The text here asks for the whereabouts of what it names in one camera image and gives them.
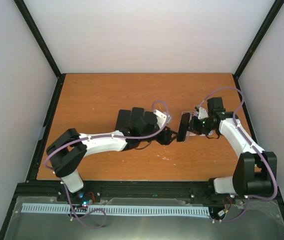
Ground clear magsafe phone case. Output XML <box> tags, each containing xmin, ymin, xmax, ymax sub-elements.
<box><xmin>182</xmin><ymin>111</ymin><xmax>196</xmax><ymax>142</ymax></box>

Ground black phone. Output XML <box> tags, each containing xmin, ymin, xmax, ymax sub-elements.
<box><xmin>129</xmin><ymin>107</ymin><xmax>145</xmax><ymax>130</ymax></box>
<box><xmin>176</xmin><ymin>112</ymin><xmax>191</xmax><ymax>142</ymax></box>

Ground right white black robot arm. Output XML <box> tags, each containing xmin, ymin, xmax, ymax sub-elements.
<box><xmin>189</xmin><ymin>97</ymin><xmax>278</xmax><ymax>201</ymax></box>

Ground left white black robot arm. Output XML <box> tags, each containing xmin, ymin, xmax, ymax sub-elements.
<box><xmin>44</xmin><ymin>107</ymin><xmax>178</xmax><ymax>202</ymax></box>

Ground phone with maroon edge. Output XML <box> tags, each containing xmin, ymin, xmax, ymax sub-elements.
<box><xmin>115</xmin><ymin>109</ymin><xmax>131</xmax><ymax>133</ymax></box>

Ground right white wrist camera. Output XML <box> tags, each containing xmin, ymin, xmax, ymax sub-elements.
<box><xmin>195</xmin><ymin>105</ymin><xmax>208</xmax><ymax>120</ymax></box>

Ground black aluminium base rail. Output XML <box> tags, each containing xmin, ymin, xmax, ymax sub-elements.
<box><xmin>16</xmin><ymin>180</ymin><xmax>281</xmax><ymax>207</ymax></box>

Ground right black frame post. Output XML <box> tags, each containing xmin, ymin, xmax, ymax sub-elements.
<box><xmin>233</xmin><ymin>0</ymin><xmax>284</xmax><ymax>81</ymax></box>

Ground black frame post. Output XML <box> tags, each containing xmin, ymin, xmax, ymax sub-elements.
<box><xmin>13</xmin><ymin>0</ymin><xmax>66</xmax><ymax>81</ymax></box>
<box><xmin>233</xmin><ymin>0</ymin><xmax>284</xmax><ymax>81</ymax></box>

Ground light blue slotted cable duct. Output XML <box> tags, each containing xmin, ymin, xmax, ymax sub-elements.
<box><xmin>20</xmin><ymin>203</ymin><xmax>210</xmax><ymax>218</ymax></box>

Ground left black frame post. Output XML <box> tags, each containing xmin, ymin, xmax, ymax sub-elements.
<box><xmin>13</xmin><ymin>0</ymin><xmax>66</xmax><ymax>81</ymax></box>

